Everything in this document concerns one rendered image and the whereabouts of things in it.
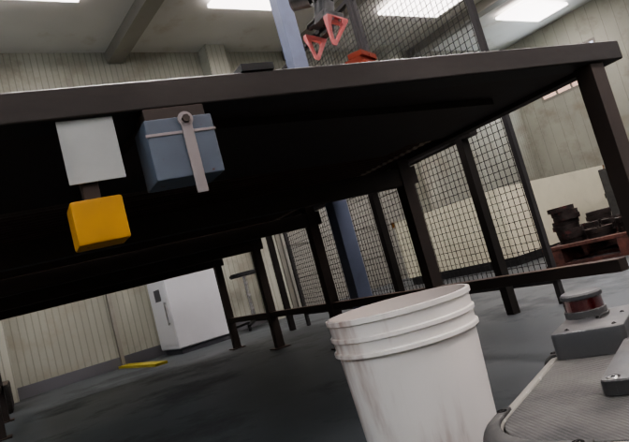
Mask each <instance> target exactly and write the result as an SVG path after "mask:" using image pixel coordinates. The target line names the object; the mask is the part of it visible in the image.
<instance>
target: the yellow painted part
mask: <svg viewBox="0 0 629 442"><path fill-rule="evenodd" d="M79 187H80V193H81V198H82V200H81V201H75V202H71V203H70V204H69V207H68V210H67V218H68V223H69V226H70V231H71V235H72V240H73V243H74V247H75V251H76V252H77V253H80V252H85V251H89V250H94V249H98V248H103V247H107V246H112V245H116V244H121V243H124V242H125V241H126V240H127V239H128V238H129V237H130V236H131V232H130V228H129V225H128V221H127V216H126V212H125V208H124V201H123V197H122V196H121V195H113V196H107V197H103V198H101V194H100V190H99V185H98V182H93V183H88V184H79Z"/></svg>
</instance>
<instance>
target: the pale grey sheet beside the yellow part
mask: <svg viewBox="0 0 629 442"><path fill-rule="evenodd" d="M55 125H56V129H57V133H58V138H59V141H60V146H61V150H62V154H63V159H64V162H65V167H66V174H67V179H68V182H69V185H76V184H88V183H93V182H99V181H106V180H111V179H117V178H124V177H126V174H125V170H124V163H123V160H122V155H121V151H120V147H119V143H118V140H117V135H116V131H115V127H114V123H113V120H112V116H105V117H96V118H87V119H79V120H70V121H62V122H55Z"/></svg>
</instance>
